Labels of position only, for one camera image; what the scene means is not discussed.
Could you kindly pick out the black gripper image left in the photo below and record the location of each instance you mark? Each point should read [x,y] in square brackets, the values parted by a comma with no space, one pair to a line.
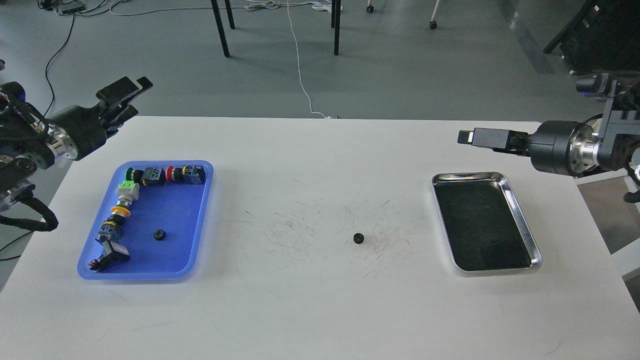
[83,126]

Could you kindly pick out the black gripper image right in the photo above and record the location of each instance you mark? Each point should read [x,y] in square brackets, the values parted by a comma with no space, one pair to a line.
[548,147]

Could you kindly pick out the black gear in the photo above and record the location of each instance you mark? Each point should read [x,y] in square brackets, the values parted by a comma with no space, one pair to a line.
[358,238]
[159,235]

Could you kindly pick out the silver metal tray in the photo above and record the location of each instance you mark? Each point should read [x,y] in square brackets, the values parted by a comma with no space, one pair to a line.
[486,231]

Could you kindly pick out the blue plastic tray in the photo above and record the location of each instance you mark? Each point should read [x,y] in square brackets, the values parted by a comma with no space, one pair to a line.
[178,209]

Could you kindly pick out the black table leg left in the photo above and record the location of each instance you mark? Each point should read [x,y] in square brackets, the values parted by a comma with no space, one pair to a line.
[219,23]

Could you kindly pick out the black table leg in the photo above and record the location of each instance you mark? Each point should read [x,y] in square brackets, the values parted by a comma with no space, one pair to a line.
[219,23]
[335,23]

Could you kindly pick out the black cabinet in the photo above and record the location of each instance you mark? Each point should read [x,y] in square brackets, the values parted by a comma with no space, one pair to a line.
[603,37]

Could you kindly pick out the black table leg right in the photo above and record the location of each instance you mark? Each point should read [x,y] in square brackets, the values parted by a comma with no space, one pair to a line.
[335,23]

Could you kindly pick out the green push button switch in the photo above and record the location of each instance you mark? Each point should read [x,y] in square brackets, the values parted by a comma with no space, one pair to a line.
[148,177]

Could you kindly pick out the green white connector switch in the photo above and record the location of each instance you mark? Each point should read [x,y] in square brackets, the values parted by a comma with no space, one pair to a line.
[128,192]

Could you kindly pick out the yellow ring push button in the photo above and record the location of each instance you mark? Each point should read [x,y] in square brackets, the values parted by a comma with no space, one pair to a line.
[111,228]

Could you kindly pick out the red push button switch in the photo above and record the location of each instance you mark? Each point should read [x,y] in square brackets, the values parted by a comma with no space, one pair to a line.
[186,174]

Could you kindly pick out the black white switch block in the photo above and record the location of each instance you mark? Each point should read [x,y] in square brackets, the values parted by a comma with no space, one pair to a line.
[112,253]

